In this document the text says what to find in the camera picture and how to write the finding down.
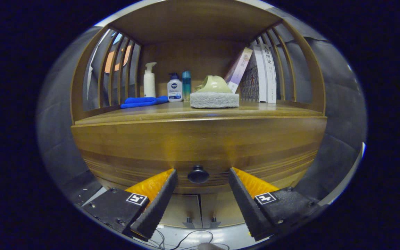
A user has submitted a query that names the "blue folded cloth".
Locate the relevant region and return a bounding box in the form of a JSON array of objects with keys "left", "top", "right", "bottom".
[{"left": 120, "top": 96, "right": 169, "bottom": 109}]

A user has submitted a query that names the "wooden countertop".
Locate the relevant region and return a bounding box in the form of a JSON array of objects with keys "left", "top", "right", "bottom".
[{"left": 71, "top": 100, "right": 327, "bottom": 153}]

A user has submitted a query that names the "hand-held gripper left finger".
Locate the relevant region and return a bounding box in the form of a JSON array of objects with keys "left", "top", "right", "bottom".
[{"left": 81, "top": 169, "right": 178, "bottom": 241}]

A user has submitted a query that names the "wooden cabinet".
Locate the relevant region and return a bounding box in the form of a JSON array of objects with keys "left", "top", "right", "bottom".
[{"left": 70, "top": 0, "right": 327, "bottom": 230}]

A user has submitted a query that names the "teal slim bottle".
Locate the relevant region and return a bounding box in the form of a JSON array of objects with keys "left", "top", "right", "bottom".
[{"left": 182, "top": 71, "right": 192, "bottom": 101}]

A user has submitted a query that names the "white lettered book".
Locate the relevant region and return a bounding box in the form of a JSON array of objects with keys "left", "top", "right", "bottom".
[{"left": 257, "top": 42, "right": 277, "bottom": 103}]

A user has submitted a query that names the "wooden drawer with black knob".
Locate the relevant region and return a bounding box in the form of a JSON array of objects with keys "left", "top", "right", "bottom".
[{"left": 78, "top": 146, "right": 320, "bottom": 195}]

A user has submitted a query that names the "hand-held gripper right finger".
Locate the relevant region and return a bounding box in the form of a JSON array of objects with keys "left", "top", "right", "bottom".
[{"left": 228, "top": 167, "right": 329, "bottom": 242}]

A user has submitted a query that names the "white pump bottle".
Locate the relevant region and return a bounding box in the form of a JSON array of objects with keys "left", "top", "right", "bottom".
[{"left": 143, "top": 62, "right": 157, "bottom": 98}]

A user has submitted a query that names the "green scrub brush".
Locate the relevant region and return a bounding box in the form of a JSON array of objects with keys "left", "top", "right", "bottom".
[{"left": 190, "top": 75, "right": 240, "bottom": 109}]

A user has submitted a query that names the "purple white book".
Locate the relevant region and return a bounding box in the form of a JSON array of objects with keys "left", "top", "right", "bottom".
[{"left": 224, "top": 47, "right": 253, "bottom": 93}]

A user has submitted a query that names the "black floor cable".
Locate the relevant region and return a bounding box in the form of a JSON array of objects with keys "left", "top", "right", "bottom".
[{"left": 151, "top": 229, "right": 230, "bottom": 250}]

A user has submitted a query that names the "patterned cover book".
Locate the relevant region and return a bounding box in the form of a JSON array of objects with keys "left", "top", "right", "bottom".
[{"left": 239, "top": 45, "right": 267, "bottom": 102}]

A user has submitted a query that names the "white lotion bottle blue cap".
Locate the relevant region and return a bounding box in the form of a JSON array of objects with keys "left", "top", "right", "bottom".
[{"left": 167, "top": 73, "right": 183, "bottom": 102}]

